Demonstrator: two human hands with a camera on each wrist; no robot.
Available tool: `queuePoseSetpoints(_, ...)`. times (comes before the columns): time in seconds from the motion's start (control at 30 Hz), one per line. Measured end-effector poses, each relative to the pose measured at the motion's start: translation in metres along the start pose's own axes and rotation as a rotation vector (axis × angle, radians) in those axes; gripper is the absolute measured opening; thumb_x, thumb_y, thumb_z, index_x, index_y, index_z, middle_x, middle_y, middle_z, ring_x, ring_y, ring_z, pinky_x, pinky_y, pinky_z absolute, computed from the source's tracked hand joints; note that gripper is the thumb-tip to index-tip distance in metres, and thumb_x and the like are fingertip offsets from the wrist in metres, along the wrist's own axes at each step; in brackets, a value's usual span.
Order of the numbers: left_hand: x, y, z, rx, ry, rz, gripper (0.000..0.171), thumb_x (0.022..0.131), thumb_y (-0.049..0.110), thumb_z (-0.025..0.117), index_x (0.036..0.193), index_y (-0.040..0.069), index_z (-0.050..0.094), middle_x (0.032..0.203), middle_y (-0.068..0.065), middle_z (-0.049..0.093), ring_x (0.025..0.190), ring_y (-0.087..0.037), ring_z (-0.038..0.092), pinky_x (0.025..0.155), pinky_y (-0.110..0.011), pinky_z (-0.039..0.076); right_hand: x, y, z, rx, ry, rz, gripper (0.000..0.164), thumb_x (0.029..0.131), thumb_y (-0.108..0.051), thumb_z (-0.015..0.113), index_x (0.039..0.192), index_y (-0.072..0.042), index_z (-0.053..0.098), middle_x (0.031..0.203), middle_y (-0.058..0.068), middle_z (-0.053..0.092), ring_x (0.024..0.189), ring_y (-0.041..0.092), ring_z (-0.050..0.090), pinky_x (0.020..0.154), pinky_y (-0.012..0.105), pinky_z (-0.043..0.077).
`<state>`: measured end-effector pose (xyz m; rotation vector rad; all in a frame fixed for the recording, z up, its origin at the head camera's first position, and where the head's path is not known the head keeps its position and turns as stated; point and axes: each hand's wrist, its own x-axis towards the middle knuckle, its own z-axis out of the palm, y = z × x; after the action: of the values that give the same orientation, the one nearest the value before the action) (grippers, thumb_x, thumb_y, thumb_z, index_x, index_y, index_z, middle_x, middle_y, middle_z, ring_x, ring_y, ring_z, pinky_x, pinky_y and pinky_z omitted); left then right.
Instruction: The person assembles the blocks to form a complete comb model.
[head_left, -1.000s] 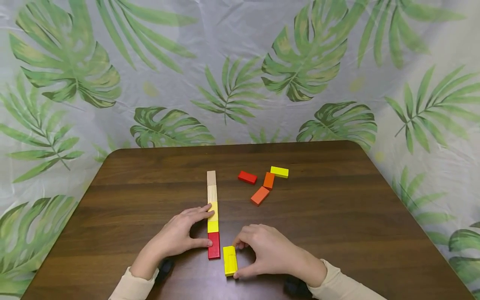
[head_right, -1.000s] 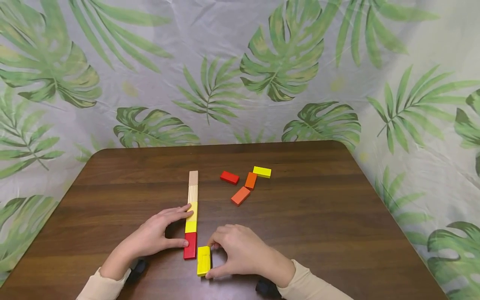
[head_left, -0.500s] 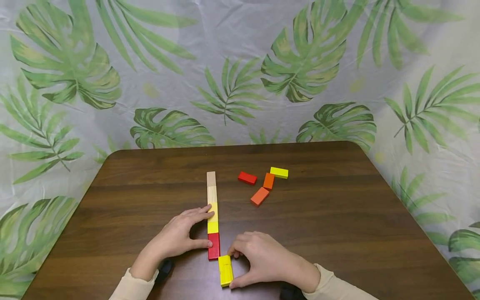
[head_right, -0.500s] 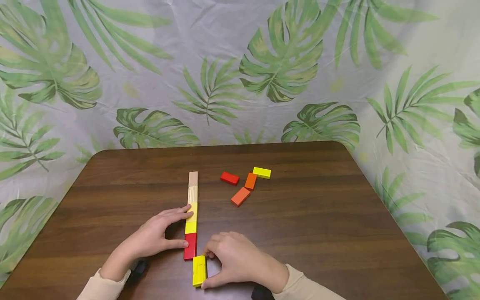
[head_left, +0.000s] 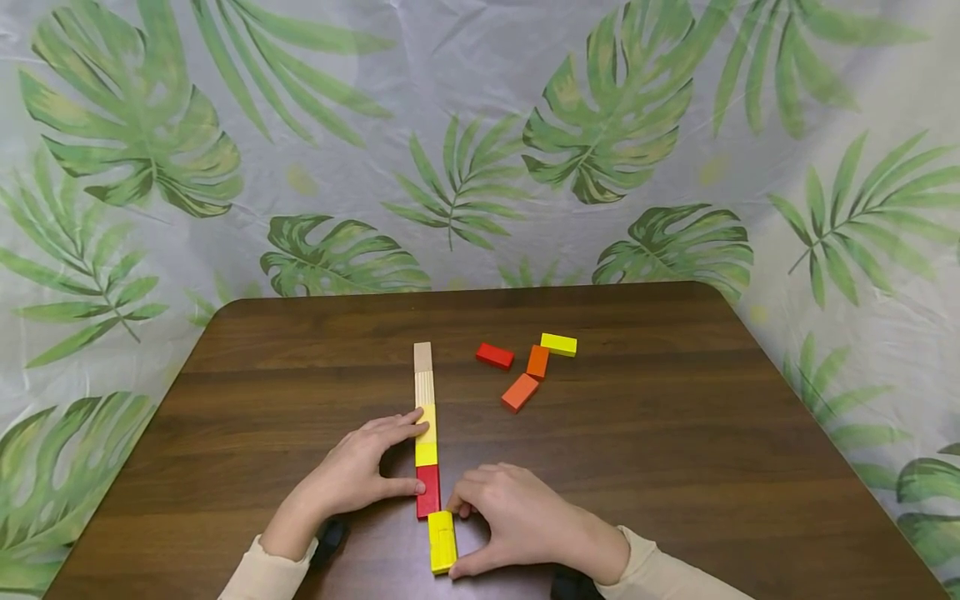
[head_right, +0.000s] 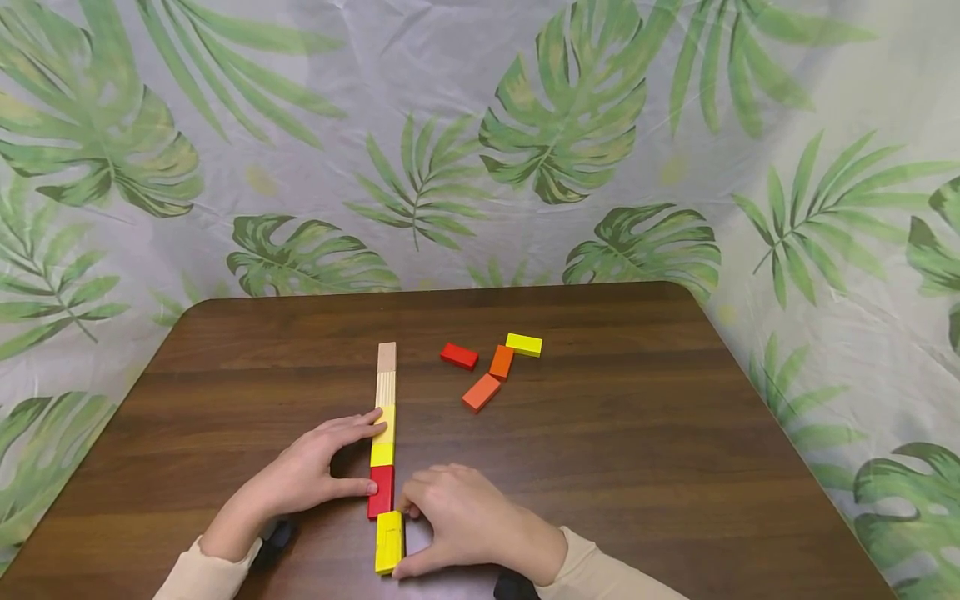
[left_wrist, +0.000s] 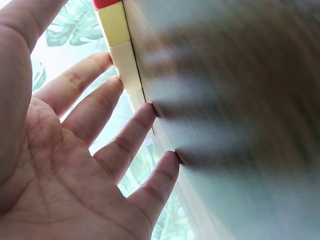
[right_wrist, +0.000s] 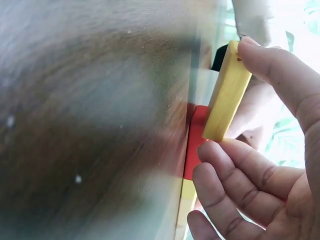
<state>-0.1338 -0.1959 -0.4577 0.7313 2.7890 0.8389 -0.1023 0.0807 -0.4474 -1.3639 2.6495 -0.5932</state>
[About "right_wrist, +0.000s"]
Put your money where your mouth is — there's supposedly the red wooden block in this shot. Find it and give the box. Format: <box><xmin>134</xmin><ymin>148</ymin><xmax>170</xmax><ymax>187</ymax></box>
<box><xmin>183</xmin><ymin>104</ymin><xmax>211</xmax><ymax>181</ymax></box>

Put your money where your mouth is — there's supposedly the person's right hand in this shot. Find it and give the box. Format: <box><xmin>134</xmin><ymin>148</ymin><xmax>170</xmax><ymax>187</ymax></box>
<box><xmin>186</xmin><ymin>39</ymin><xmax>320</xmax><ymax>240</ymax></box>

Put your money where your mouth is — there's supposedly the yellow wooden block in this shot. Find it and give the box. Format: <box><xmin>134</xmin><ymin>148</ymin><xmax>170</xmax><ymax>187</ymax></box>
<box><xmin>202</xmin><ymin>39</ymin><xmax>253</xmax><ymax>144</ymax></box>
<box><xmin>180</xmin><ymin>177</ymin><xmax>199</xmax><ymax>201</ymax></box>

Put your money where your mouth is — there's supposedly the black wrist band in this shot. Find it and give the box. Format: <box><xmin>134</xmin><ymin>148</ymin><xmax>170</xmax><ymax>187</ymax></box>
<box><xmin>210</xmin><ymin>34</ymin><xmax>249</xmax><ymax>73</ymax></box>

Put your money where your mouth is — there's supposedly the natural wooden block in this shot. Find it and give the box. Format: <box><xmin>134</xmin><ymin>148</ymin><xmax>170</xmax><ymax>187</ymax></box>
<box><xmin>174</xmin><ymin>197</ymin><xmax>196</xmax><ymax>240</ymax></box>

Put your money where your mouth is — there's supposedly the person's left hand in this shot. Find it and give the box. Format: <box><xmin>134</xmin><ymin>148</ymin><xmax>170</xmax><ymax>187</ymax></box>
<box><xmin>224</xmin><ymin>77</ymin><xmax>266</xmax><ymax>151</ymax></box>

